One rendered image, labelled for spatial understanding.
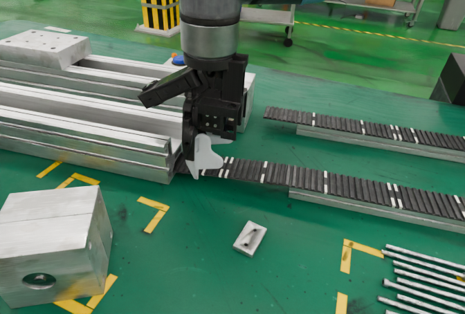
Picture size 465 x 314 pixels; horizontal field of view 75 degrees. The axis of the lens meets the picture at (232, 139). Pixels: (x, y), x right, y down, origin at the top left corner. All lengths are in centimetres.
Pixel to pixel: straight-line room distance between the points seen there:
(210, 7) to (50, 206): 29
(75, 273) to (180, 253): 13
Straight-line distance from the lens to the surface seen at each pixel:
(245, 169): 51
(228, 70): 41
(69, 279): 40
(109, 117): 59
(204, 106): 42
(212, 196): 50
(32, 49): 80
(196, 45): 39
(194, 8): 37
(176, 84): 44
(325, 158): 62
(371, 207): 54
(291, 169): 52
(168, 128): 54
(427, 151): 72
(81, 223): 38
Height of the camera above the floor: 115
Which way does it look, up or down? 36 degrees down
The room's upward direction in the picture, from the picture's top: 3 degrees clockwise
